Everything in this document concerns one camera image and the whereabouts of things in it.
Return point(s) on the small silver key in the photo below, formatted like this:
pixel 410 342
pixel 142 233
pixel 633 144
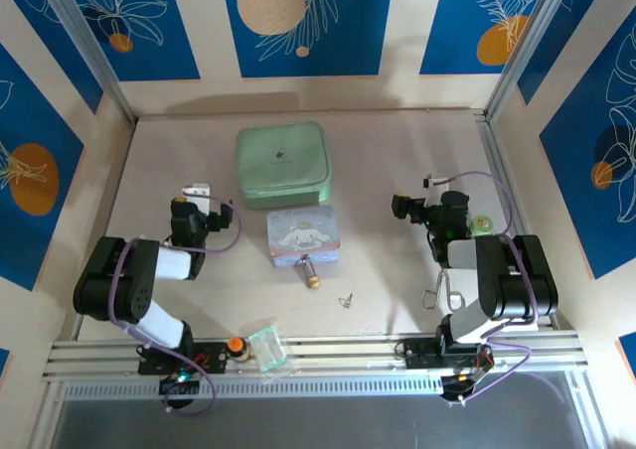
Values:
pixel 350 297

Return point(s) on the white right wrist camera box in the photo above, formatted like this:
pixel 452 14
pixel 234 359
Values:
pixel 437 182

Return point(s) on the aluminium frame rail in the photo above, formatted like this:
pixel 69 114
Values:
pixel 338 357

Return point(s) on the aluminium table side rail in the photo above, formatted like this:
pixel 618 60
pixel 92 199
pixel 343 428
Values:
pixel 499 171

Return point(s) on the silver metal scissors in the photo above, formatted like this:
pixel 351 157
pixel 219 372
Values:
pixel 440 282

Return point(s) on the small bottle with orange cap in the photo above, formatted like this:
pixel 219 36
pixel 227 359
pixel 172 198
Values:
pixel 237 348

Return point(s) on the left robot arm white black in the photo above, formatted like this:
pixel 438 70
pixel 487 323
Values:
pixel 109 280

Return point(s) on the mint green zip case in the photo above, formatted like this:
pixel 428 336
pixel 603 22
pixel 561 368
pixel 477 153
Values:
pixel 280 163

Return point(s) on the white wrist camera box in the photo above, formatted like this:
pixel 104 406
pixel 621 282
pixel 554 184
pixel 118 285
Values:
pixel 437 182
pixel 197 189

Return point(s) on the aluminium frame post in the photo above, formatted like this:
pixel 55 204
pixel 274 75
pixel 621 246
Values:
pixel 84 42
pixel 526 42

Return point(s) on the clear plastic box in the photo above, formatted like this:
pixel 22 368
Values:
pixel 268 350

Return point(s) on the small green labelled bottle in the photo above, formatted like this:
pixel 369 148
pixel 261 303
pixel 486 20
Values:
pixel 481 223

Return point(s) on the pastel cartoon dog tin box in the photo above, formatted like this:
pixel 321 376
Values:
pixel 303 238

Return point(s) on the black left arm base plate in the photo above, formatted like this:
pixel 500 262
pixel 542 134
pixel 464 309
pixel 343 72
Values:
pixel 208 358

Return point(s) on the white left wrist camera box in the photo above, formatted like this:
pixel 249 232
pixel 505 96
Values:
pixel 197 189

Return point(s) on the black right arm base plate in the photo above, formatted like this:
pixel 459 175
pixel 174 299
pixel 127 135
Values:
pixel 422 352

